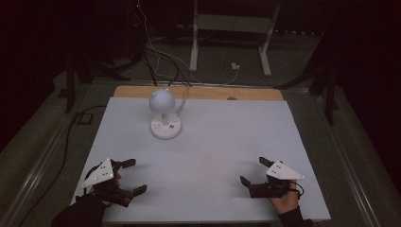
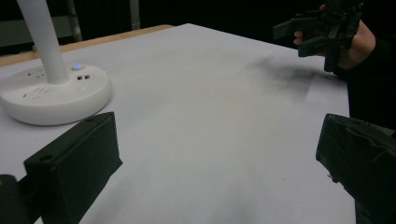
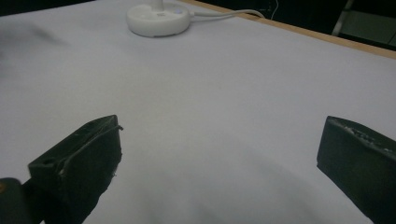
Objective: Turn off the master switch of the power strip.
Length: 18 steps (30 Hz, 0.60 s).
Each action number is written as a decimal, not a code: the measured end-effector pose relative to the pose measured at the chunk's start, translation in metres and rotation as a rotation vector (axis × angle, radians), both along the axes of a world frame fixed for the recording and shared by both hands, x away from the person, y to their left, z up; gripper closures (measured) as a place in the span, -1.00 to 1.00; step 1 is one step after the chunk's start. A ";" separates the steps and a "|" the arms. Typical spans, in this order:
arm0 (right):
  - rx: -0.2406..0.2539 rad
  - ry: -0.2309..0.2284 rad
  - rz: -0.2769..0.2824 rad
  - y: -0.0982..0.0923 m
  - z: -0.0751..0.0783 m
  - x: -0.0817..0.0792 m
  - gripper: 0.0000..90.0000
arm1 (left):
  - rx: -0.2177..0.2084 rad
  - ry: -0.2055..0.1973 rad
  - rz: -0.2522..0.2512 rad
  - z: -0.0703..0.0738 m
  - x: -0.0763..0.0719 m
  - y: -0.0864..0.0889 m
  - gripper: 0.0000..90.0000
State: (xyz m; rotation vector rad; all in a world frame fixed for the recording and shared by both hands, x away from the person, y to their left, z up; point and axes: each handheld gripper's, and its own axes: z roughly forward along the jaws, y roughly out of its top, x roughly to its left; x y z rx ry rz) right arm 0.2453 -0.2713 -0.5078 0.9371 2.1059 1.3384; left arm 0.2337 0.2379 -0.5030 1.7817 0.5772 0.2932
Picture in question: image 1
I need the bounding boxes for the white table sheet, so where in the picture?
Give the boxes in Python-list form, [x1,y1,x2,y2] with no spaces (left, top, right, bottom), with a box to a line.
[70,96,332,224]

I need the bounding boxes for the black cable bundle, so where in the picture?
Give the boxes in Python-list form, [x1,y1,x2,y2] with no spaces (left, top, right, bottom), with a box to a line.
[141,42,194,89]

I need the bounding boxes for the person's right hand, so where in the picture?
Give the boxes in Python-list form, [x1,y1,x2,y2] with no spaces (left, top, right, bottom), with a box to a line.
[270,179,301,216]

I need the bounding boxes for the white round desk lamp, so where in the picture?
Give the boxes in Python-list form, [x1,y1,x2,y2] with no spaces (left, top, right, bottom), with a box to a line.
[148,87,183,141]

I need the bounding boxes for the person's left hand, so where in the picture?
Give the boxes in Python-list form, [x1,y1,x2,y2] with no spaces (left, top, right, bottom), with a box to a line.
[89,171,123,208]

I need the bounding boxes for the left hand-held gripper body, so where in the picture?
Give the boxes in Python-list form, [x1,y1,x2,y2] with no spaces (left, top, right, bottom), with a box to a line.
[75,158,135,208]

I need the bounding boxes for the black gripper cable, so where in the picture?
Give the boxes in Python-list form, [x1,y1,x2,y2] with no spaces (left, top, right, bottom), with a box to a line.
[288,181,305,201]

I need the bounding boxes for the black floor cable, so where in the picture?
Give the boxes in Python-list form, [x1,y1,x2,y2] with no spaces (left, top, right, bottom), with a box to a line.
[17,104,108,227]

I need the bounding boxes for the black stand legs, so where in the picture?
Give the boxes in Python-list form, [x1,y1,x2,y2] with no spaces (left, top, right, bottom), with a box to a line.
[58,53,131,114]
[275,62,341,127]

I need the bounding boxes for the grey metal stand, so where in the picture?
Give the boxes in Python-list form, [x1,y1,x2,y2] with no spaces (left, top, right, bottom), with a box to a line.
[188,0,282,78]

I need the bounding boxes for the white floor cable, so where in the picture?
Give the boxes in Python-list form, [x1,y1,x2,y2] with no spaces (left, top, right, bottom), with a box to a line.
[137,0,239,85]

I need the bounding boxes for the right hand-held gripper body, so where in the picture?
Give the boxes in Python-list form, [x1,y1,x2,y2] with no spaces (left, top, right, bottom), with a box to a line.
[248,160,305,201]

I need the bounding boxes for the translucent white lamp cable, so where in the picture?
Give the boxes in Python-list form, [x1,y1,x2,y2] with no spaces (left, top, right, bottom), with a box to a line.
[176,84,192,116]

